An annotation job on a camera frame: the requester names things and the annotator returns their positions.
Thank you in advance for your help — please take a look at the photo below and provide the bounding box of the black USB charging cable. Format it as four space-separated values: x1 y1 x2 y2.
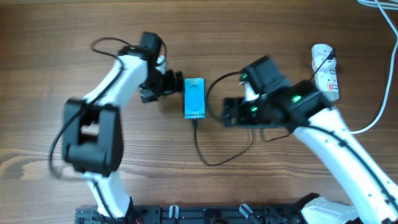
192 49 337 167

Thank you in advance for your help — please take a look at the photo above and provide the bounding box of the blue Galaxy smartphone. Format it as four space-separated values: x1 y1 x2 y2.
184 78 206 119

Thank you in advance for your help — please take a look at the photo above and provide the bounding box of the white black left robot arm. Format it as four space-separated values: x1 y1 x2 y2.
56 32 184 223

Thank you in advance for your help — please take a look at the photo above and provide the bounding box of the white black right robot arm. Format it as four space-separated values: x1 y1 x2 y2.
222 56 397 223

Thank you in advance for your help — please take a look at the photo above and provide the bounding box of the white power strip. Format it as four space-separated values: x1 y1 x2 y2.
311 44 340 102

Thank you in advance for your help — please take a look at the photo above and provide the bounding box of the white power strip cord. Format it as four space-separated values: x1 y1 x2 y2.
349 0 398 135

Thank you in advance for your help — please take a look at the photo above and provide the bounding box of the white cables top corner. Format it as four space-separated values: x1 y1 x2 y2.
356 0 398 11

